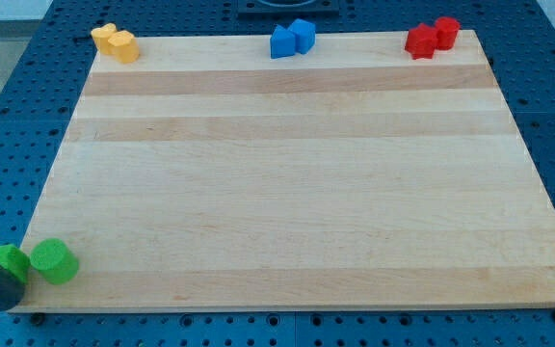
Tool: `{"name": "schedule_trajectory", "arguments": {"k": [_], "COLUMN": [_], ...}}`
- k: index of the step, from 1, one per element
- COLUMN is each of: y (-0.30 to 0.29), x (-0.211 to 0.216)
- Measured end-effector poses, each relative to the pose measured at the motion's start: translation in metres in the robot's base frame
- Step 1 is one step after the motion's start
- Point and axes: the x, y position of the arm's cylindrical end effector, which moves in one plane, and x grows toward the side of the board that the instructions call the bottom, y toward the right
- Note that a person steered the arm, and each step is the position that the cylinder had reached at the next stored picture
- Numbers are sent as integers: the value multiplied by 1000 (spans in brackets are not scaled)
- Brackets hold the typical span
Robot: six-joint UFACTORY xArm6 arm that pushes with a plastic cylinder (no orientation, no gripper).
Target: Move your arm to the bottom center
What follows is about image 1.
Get light wooden board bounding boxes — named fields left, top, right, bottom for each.
left=18, top=30, right=555, bottom=313

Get blue triangular block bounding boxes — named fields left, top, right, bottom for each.
left=270, top=25, right=296, bottom=59

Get blue cube block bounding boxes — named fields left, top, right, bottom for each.
left=288, top=18, right=316, bottom=54

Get red star block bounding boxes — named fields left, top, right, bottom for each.
left=405, top=23, right=437, bottom=60

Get yellow hexagon block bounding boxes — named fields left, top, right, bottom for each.
left=108, top=30, right=140, bottom=64

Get red cylinder block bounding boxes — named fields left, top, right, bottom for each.
left=435, top=16, right=461, bottom=50

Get green cylinder block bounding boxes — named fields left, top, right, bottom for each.
left=30, top=238, right=79, bottom=285

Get green star block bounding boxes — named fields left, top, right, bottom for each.
left=0, top=244, right=30, bottom=284

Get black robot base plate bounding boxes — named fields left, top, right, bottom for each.
left=237, top=0, right=340, bottom=17

